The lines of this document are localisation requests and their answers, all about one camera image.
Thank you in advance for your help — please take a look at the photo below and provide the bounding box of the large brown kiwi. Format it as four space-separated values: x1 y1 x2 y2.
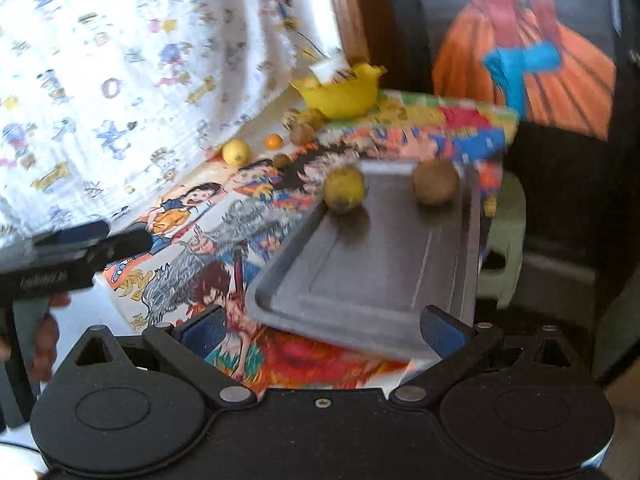
411 159 460 206

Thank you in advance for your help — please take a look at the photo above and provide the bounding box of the brown round sapodilla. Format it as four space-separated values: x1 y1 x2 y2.
290 122 316 146

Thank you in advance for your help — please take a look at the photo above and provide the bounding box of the yellow-green mango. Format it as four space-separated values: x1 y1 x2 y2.
296 108 328 131

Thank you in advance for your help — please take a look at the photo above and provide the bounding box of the yellow flower twig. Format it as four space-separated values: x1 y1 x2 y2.
283 18 328 62

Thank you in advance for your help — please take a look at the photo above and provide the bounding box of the striped melon in bowl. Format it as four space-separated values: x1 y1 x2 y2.
332 70 357 84

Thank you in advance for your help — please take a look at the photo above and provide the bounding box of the dark wooden door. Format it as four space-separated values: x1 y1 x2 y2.
319 0 640 386

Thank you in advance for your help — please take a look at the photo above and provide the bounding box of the yellow lemon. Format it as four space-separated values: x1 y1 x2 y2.
221 139 252 168

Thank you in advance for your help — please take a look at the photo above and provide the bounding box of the striped pepino melon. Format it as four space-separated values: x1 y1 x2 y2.
282 108 300 131

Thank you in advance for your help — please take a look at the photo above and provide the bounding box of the girl poster on door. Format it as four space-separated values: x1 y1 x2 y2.
433 0 616 140

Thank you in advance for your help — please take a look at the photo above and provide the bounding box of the metal baking tray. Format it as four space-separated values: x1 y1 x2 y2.
245 159 480 360

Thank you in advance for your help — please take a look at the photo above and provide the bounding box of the white printed cloth curtain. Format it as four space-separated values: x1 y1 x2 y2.
0 0 302 252

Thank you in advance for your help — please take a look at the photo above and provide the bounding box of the person's left hand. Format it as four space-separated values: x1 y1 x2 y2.
1 294 70 382

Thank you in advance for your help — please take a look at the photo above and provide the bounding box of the green-yellow blemished pear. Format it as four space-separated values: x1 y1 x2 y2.
323 166 367 214

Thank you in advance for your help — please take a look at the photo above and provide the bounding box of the yellow plastic bowl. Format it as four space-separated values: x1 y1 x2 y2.
291 63 387 119

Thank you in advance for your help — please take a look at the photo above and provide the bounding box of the pale green stool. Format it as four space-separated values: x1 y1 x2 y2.
477 172 526 309

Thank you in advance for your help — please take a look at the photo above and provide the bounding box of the white plastic jar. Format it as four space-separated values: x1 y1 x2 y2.
310 49 352 84

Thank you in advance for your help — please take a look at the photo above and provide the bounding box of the colourful cartoon drawings mat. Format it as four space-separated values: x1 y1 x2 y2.
104 91 518 392

